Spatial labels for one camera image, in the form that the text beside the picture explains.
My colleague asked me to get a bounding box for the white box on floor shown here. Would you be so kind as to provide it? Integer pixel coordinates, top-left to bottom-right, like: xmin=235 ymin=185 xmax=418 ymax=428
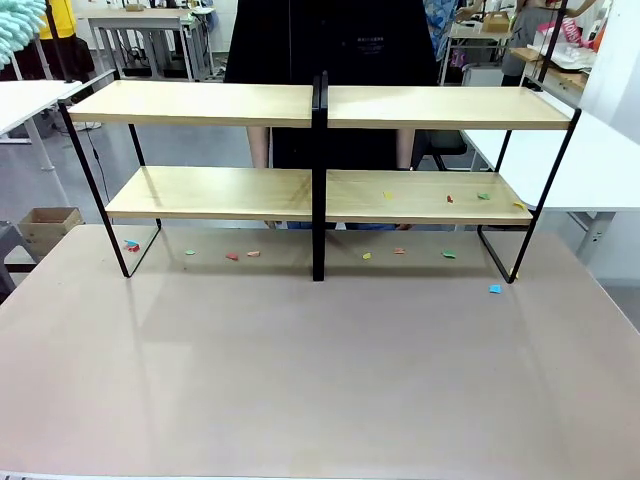
xmin=462 ymin=67 xmax=504 ymax=87

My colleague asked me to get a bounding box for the wooden shelf unit black frame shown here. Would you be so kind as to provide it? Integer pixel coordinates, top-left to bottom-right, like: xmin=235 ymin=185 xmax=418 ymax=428
xmin=318 ymin=72 xmax=584 ymax=285
xmin=57 ymin=69 xmax=322 ymax=282

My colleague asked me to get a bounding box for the grey background desk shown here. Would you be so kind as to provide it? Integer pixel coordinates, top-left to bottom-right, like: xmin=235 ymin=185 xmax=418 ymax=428
xmin=87 ymin=5 xmax=214 ymax=81

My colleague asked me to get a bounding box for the black office chair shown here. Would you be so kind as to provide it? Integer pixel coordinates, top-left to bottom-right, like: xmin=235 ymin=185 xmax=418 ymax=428
xmin=414 ymin=129 xmax=469 ymax=172

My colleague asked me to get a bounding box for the brown cardboard carrier box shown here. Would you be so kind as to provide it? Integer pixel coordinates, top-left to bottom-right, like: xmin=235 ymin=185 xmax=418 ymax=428
xmin=481 ymin=10 xmax=513 ymax=35

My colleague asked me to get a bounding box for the open cardboard box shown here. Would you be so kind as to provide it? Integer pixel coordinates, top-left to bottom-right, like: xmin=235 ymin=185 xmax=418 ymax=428
xmin=18 ymin=206 xmax=85 ymax=259

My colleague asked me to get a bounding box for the person's left forearm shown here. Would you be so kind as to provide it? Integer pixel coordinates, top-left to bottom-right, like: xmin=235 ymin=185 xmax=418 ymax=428
xmin=396 ymin=128 xmax=417 ymax=170

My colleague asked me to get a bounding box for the person in black shirt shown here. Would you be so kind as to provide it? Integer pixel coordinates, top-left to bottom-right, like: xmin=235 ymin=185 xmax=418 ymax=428
xmin=223 ymin=0 xmax=441 ymax=231

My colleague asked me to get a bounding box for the grey stool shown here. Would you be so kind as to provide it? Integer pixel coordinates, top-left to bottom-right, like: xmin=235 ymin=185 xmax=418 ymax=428
xmin=0 ymin=219 xmax=33 ymax=302

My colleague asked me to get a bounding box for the black stand pole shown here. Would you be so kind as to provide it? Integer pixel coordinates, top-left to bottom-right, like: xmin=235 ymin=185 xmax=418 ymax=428
xmin=43 ymin=0 xmax=84 ymax=85
xmin=522 ymin=0 xmax=569 ymax=94

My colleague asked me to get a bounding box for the person in blue patterned clothes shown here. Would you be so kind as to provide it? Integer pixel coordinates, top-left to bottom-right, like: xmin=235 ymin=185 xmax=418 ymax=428
xmin=422 ymin=0 xmax=454 ymax=62

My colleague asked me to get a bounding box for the person's right forearm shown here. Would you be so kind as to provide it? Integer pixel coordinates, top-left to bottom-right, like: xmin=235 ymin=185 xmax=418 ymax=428
xmin=246 ymin=126 xmax=272 ymax=169

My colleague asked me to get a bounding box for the teal chenille duster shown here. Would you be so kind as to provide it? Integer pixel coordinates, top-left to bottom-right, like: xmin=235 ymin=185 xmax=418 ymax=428
xmin=0 ymin=0 xmax=49 ymax=69

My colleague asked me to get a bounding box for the white background desk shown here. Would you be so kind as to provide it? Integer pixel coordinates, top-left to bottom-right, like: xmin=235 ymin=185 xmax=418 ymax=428
xmin=446 ymin=21 xmax=516 ymax=86

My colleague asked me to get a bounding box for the person in yellow jacket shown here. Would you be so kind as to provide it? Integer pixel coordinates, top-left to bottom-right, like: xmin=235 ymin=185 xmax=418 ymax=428
xmin=37 ymin=0 xmax=96 ymax=77

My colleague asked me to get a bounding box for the wooden background bench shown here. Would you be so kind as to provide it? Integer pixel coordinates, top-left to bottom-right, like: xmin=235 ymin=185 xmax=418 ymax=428
xmin=509 ymin=47 xmax=591 ymax=94

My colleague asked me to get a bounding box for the person in grey skirt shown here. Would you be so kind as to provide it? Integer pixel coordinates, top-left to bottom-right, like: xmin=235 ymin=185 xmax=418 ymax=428
xmin=501 ymin=0 xmax=556 ymax=87

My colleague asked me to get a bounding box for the white side table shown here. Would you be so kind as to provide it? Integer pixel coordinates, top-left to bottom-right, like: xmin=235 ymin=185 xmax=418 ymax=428
xmin=0 ymin=79 xmax=84 ymax=174
xmin=462 ymin=110 xmax=640 ymax=262

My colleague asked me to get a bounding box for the pink bag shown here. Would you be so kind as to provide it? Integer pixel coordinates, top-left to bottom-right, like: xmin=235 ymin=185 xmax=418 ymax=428
xmin=559 ymin=14 xmax=587 ymax=49

